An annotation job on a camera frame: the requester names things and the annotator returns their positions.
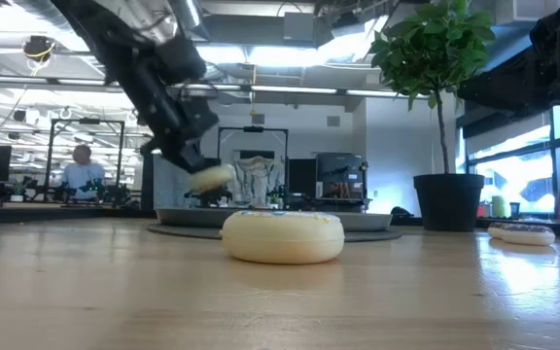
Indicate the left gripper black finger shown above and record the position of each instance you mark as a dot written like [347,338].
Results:
[190,158]

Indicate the green frosted donut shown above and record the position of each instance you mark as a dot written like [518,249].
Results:
[214,177]

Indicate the white sprinkled donut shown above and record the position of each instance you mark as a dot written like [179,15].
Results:
[282,240]

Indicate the small purple donut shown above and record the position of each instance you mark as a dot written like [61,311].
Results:
[528,237]

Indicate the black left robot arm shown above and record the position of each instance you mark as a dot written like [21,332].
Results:
[105,29]

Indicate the grey partition panel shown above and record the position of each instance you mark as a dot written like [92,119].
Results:
[168,189]

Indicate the dark grey plate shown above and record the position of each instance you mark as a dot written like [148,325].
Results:
[187,218]

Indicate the pale hanging cloth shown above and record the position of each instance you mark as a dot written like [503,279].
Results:
[258,180]

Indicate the round dark woven placemat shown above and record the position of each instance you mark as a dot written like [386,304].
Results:
[183,232]

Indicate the person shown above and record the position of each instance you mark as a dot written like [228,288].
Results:
[83,177]

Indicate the black box machine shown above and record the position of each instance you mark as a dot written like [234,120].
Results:
[338,167]

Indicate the grey ceiling box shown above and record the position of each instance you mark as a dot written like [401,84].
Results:
[299,26]

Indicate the light grey plate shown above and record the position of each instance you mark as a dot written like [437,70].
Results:
[365,221]

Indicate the black rounded object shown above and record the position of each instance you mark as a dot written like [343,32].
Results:
[400,212]

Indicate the green plant in black pot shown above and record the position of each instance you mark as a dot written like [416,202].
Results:
[447,201]

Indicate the green bottle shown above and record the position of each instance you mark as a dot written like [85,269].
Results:
[499,206]

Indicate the dark cup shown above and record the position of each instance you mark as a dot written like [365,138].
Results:
[514,210]

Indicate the black background rig frame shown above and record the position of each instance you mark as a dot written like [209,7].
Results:
[49,160]
[253,129]

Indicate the black aluminium table frame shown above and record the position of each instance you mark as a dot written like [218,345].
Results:
[42,214]

